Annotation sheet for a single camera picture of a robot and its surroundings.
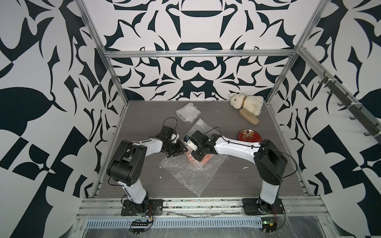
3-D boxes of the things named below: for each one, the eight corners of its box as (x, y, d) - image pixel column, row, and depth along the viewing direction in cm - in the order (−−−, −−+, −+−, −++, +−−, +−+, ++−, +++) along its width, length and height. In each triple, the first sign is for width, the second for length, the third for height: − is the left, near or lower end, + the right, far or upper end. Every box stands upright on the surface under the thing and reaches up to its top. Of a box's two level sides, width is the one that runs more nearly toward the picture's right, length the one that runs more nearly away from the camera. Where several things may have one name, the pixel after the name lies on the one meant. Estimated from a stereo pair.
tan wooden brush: (254, 126, 106) (255, 124, 104) (236, 112, 115) (237, 110, 113) (260, 122, 109) (261, 119, 107) (242, 108, 117) (243, 106, 115)
